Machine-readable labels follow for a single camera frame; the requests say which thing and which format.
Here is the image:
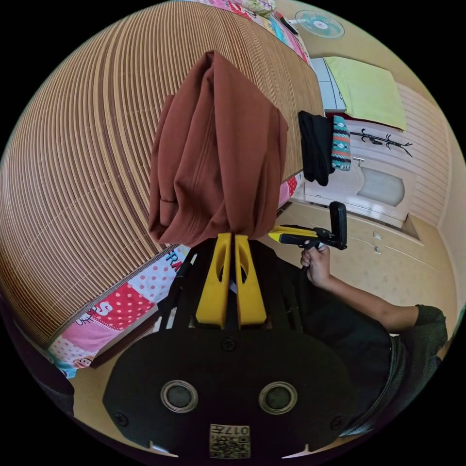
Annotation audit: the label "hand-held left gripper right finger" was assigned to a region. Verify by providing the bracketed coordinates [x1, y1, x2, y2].
[234, 234, 267, 326]

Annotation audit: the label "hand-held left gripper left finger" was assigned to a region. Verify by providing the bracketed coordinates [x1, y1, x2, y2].
[195, 233, 233, 329]

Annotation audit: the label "brown pants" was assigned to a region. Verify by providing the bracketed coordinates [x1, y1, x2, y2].
[148, 50, 290, 248]

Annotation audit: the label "person's right forearm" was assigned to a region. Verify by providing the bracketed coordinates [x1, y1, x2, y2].
[320, 273, 420, 331]

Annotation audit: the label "person's right hand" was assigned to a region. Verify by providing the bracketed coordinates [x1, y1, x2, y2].
[300, 244, 333, 289]

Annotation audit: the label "pile of clothes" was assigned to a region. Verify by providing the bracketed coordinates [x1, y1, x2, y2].
[298, 110, 352, 187]

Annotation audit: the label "person's body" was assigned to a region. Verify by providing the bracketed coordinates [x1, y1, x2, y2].
[251, 240, 450, 437]

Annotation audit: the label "black coat rack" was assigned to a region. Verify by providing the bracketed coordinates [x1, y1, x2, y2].
[350, 128, 414, 158]

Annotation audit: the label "bed with woven mat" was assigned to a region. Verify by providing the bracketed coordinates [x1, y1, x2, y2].
[0, 0, 325, 380]

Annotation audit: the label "light blue fan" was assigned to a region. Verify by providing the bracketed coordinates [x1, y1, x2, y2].
[294, 10, 345, 40]

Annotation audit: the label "floral pillow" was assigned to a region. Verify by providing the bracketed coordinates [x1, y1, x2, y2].
[225, 0, 278, 19]

